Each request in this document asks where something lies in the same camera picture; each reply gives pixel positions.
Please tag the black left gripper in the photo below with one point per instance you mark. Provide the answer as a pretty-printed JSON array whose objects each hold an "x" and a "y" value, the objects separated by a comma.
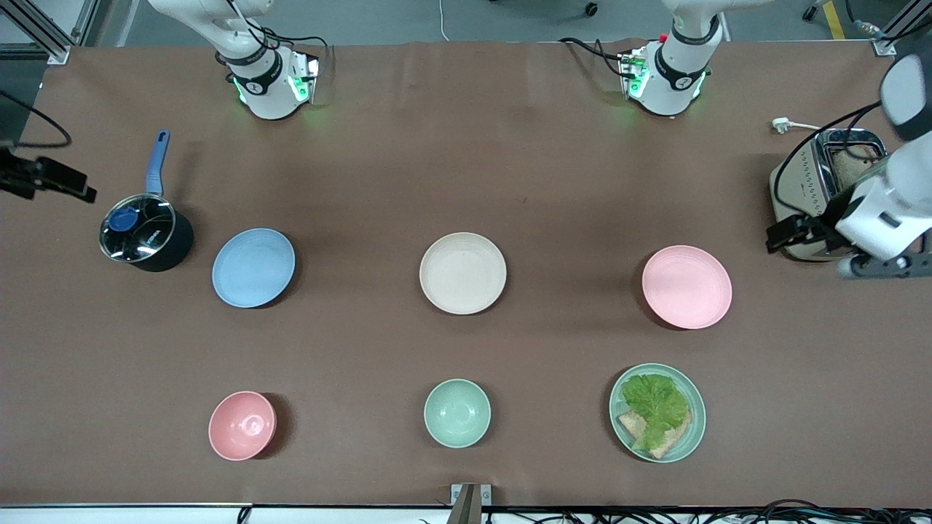
[{"x": 817, "y": 226}]

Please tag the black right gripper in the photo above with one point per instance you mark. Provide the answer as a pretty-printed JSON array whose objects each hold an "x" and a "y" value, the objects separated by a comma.
[{"x": 20, "y": 177}]

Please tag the pink plate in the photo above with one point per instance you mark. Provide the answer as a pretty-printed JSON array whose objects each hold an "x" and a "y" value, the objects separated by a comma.
[{"x": 686, "y": 287}]

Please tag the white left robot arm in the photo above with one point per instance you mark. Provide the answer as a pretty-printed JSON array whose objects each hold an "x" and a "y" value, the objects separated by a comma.
[{"x": 673, "y": 80}]

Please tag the silver toaster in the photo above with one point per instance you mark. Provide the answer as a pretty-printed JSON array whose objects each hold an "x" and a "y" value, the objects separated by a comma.
[{"x": 801, "y": 182}]

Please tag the glass pot lid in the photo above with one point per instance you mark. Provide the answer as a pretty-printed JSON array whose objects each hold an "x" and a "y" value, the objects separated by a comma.
[{"x": 138, "y": 227}]

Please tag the toast slice in toaster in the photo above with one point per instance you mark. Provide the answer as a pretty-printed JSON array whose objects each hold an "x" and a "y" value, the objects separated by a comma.
[{"x": 852, "y": 166}]

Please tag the white power plug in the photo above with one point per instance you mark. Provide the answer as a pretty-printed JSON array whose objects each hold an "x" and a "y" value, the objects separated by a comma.
[{"x": 785, "y": 125}]

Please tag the blue plate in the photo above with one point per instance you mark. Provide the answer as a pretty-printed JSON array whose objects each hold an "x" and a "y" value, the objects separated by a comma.
[{"x": 253, "y": 267}]

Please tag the green lettuce leaf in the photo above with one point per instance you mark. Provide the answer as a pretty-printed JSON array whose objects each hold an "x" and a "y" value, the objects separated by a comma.
[{"x": 655, "y": 400}]

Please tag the green plate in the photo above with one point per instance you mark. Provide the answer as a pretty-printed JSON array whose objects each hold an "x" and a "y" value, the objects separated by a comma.
[{"x": 693, "y": 429}]

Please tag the brown bread slice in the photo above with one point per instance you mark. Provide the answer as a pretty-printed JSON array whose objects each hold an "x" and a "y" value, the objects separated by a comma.
[{"x": 676, "y": 438}]

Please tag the pink bowl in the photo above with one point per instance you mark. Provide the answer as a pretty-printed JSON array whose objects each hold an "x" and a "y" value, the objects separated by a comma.
[{"x": 242, "y": 425}]

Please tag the beige plate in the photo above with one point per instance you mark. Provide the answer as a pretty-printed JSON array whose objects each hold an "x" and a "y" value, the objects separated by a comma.
[{"x": 463, "y": 273}]

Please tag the green bowl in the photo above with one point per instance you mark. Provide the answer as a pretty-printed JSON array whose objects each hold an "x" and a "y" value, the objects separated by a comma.
[{"x": 457, "y": 413}]

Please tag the aluminium frame profile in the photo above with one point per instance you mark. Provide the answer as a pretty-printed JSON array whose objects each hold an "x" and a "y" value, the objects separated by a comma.
[
  {"x": 40, "y": 33},
  {"x": 899, "y": 33}
]

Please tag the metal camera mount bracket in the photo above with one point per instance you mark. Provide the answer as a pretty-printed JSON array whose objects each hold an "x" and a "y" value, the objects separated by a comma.
[{"x": 470, "y": 502}]

